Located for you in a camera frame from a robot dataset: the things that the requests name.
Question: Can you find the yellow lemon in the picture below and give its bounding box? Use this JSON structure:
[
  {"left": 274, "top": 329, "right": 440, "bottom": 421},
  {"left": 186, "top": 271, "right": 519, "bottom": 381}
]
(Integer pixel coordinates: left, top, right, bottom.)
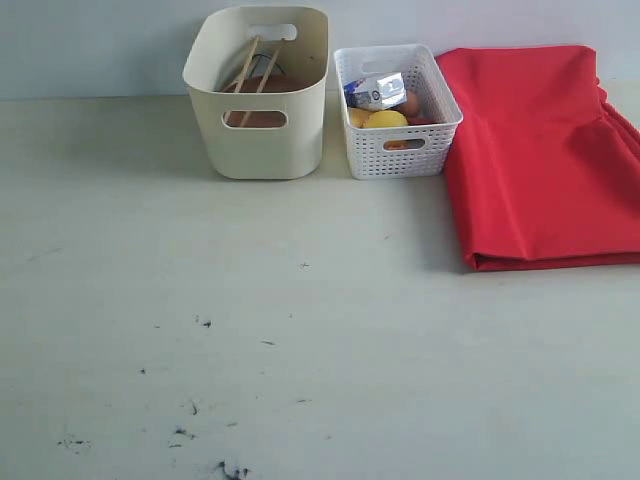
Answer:
[{"left": 362, "top": 110, "right": 408, "bottom": 129}]

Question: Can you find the red tablecloth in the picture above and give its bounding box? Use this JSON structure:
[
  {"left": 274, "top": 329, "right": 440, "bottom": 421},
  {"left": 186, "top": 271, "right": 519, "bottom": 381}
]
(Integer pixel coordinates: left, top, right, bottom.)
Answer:
[{"left": 437, "top": 45, "right": 639, "bottom": 271}]

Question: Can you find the cream plastic bin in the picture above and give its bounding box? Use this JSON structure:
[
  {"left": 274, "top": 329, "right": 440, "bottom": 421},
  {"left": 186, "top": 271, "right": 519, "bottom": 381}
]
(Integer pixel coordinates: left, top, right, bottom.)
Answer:
[{"left": 183, "top": 6, "right": 329, "bottom": 180}]

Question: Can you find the red sausage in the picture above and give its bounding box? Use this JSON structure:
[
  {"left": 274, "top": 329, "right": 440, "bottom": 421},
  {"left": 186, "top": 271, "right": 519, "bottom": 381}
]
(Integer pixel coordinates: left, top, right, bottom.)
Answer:
[{"left": 407, "top": 116, "right": 437, "bottom": 126}]

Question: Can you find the white perforated plastic basket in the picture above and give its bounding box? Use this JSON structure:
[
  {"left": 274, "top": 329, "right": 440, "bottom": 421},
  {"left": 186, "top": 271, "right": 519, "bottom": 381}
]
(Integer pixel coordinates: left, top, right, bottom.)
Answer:
[{"left": 334, "top": 44, "right": 463, "bottom": 180}]

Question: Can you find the brown round plate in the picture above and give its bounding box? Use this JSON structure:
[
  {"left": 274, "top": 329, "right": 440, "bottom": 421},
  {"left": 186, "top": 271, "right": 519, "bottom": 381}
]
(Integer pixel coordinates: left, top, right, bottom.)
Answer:
[{"left": 222, "top": 74, "right": 306, "bottom": 129}]

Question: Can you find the fried chicken nugget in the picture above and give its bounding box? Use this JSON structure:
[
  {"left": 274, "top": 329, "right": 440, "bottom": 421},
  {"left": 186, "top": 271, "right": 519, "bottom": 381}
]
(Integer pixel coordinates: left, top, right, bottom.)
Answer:
[{"left": 383, "top": 141, "right": 407, "bottom": 151}]

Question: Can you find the blue white milk carton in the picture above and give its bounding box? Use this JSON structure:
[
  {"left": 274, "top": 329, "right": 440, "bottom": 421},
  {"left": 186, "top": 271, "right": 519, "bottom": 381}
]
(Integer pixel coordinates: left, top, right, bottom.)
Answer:
[{"left": 343, "top": 72, "right": 407, "bottom": 112}]

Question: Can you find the wooden chopstick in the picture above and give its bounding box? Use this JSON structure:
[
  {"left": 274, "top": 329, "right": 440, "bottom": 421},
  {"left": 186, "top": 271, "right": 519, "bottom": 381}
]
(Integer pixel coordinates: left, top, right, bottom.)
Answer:
[
  {"left": 223, "top": 35, "right": 260, "bottom": 128},
  {"left": 239, "top": 38, "right": 286, "bottom": 128}
]

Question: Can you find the brown egg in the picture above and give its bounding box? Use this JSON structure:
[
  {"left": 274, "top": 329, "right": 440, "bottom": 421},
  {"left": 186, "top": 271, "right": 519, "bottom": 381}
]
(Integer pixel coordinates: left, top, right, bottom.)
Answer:
[{"left": 396, "top": 90, "right": 421, "bottom": 118}]

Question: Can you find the yellow cheese wedge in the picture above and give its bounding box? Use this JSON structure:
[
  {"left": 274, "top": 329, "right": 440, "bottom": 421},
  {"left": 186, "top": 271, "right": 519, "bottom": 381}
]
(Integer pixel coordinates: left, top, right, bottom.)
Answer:
[{"left": 348, "top": 107, "right": 372, "bottom": 129}]

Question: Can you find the stainless steel cup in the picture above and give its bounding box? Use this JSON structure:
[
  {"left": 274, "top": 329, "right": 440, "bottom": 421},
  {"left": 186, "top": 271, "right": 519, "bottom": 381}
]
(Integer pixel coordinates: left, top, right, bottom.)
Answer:
[{"left": 247, "top": 54, "right": 286, "bottom": 78}]

